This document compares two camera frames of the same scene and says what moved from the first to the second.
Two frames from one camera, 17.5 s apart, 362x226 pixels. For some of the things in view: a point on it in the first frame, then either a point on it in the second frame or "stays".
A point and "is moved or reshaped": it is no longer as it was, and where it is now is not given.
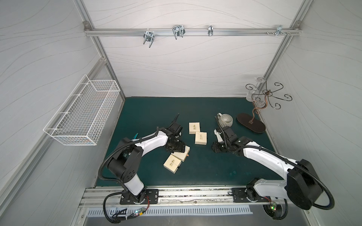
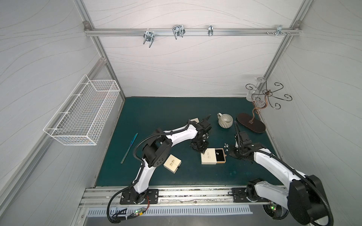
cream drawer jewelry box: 193,127 is moved or reshaped
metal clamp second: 178,30 stays
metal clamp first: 148,36 stays
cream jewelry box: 181,156 → 213,156
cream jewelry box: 172,163 stays
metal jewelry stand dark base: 259,94 stays
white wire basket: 82,117 stays
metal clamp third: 210,30 stays
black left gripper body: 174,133 → 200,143
